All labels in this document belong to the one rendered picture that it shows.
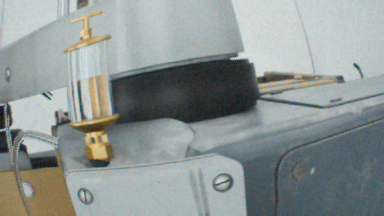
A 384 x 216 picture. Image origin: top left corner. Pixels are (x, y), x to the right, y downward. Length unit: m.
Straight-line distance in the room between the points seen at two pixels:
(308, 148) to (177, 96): 0.12
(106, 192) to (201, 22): 0.19
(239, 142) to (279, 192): 0.03
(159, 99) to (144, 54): 0.02
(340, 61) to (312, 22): 0.31
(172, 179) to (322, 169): 0.10
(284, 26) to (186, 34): 5.22
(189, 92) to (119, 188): 0.17
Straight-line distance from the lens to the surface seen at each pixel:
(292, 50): 5.80
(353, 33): 5.96
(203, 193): 0.42
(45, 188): 0.84
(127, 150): 0.50
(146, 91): 0.58
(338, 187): 0.49
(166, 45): 0.58
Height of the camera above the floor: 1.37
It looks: 3 degrees down
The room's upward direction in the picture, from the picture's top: 9 degrees counter-clockwise
